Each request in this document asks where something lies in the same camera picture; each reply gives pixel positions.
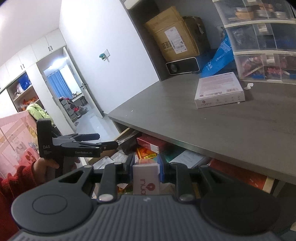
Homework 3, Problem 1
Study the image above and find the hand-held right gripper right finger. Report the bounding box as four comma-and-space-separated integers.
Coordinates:
158, 153, 232, 205

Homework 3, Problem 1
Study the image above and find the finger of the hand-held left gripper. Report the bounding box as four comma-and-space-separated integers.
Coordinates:
62, 140, 119, 151
55, 133, 100, 143

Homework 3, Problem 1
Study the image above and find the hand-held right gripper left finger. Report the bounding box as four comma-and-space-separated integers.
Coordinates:
57, 152, 136, 203

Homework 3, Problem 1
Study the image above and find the white box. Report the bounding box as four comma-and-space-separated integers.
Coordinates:
194, 71, 246, 109
132, 161, 161, 195

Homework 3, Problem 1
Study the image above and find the white drawer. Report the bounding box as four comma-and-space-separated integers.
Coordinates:
88, 126, 286, 200

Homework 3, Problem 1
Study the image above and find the large clear drawer organizer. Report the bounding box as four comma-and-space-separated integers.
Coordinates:
212, 0, 296, 84

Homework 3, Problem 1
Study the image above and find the person's left hand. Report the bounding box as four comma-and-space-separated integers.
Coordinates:
32, 158, 78, 184

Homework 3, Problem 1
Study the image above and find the orange box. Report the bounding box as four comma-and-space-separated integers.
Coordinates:
135, 146, 158, 161

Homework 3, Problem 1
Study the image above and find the dark green box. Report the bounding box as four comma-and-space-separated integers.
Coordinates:
159, 145, 187, 161

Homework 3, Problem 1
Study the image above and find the white booklet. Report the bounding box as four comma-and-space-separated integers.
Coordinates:
169, 149, 207, 169

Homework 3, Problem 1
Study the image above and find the green jacket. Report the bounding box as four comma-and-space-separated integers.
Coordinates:
26, 103, 51, 121

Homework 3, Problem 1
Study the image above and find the pink printed blanket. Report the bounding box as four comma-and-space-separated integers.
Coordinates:
0, 111, 45, 181

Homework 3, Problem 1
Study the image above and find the red box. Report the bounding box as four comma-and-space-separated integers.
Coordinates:
136, 135, 173, 154

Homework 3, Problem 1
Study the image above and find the blue curtain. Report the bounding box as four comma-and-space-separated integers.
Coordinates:
47, 69, 73, 100

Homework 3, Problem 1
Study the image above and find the white wardrobe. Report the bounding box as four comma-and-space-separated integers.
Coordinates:
0, 29, 70, 116

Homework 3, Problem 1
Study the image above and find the orange red book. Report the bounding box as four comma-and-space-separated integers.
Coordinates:
208, 159, 276, 194

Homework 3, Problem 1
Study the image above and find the black and white projector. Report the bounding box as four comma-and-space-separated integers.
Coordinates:
165, 57, 200, 75

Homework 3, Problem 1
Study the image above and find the blue plastic bag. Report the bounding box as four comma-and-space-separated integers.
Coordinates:
200, 26, 236, 78

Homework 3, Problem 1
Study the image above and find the brown cardboard box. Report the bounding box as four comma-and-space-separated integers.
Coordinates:
143, 6, 211, 62

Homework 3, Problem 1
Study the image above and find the white wall switch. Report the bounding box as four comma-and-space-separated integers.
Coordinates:
99, 49, 111, 62

